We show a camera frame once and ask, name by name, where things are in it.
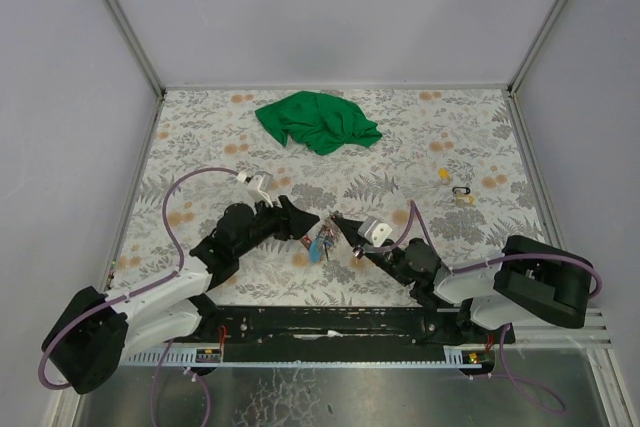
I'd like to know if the green crumpled cloth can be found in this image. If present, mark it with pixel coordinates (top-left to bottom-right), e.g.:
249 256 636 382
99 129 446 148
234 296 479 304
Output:
255 91 383 156

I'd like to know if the key with black tag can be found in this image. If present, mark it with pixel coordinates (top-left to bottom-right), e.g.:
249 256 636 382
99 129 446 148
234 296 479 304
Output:
452 186 475 206

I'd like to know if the aluminium corner post left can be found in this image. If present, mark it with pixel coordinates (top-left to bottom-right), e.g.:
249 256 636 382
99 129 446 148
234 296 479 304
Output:
102 0 166 98

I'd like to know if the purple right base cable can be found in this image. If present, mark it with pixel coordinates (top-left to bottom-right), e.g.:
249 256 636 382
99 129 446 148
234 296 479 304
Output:
492 331 568 416

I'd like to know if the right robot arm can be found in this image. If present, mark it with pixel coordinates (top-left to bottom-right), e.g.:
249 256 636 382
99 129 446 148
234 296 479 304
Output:
330 213 602 345

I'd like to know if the metal key organizer blue handle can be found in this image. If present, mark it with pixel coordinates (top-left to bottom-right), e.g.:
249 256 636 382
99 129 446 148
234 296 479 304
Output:
300 219 336 264

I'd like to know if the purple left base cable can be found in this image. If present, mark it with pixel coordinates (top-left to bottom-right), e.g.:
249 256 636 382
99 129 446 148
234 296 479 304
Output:
150 336 211 427

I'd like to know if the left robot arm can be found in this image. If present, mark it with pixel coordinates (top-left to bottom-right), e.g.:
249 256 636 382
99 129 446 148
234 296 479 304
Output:
42 195 320 394

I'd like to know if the white slotted cable duct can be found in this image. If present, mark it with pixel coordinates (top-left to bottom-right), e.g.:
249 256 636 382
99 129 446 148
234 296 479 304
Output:
121 339 495 372

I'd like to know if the aluminium corner post right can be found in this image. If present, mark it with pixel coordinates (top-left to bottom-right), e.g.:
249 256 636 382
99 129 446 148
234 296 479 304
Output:
507 0 569 98

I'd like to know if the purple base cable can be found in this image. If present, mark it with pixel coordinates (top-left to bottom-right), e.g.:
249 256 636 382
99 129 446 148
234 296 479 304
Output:
492 331 568 416
150 336 211 427

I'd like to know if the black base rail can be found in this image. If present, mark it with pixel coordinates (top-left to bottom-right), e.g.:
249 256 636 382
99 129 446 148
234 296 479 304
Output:
177 306 501 348

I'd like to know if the aluminium corner post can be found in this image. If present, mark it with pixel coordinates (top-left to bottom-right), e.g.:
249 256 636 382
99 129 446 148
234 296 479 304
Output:
507 0 569 98
102 0 166 98

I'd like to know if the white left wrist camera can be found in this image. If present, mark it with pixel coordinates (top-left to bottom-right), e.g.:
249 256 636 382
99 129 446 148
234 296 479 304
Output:
236 171 274 207

